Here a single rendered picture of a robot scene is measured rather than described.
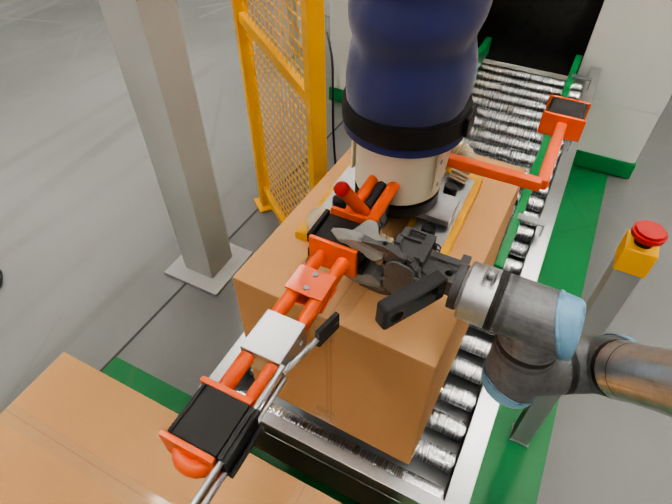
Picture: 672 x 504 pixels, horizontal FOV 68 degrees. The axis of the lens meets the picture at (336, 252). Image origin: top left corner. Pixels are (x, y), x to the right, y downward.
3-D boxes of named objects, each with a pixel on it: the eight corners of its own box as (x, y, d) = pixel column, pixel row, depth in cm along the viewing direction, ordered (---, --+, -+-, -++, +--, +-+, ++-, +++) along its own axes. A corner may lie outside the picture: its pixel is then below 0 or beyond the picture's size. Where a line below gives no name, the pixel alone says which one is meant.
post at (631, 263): (513, 423, 185) (627, 228, 112) (531, 431, 183) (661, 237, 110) (508, 439, 180) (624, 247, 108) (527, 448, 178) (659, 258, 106)
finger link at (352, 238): (344, 212, 80) (394, 242, 79) (327, 235, 77) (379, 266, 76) (350, 200, 78) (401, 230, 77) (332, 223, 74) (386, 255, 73)
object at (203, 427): (210, 394, 65) (203, 374, 61) (258, 418, 62) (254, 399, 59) (167, 452, 60) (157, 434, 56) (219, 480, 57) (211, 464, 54)
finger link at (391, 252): (359, 245, 77) (407, 274, 77) (354, 252, 76) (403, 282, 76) (368, 227, 74) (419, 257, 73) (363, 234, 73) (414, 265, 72)
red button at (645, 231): (627, 227, 112) (635, 214, 109) (661, 237, 110) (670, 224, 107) (624, 247, 108) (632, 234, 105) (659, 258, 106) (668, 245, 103)
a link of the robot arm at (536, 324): (563, 379, 69) (591, 333, 63) (475, 344, 73) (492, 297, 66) (572, 333, 76) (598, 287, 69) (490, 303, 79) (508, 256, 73)
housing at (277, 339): (268, 325, 73) (265, 306, 69) (309, 343, 71) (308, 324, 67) (241, 363, 68) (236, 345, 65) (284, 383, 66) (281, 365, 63)
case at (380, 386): (364, 234, 158) (371, 123, 129) (488, 280, 145) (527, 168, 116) (255, 385, 121) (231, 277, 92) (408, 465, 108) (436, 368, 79)
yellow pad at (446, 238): (439, 172, 115) (442, 153, 111) (482, 184, 112) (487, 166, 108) (382, 270, 94) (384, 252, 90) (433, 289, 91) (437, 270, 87)
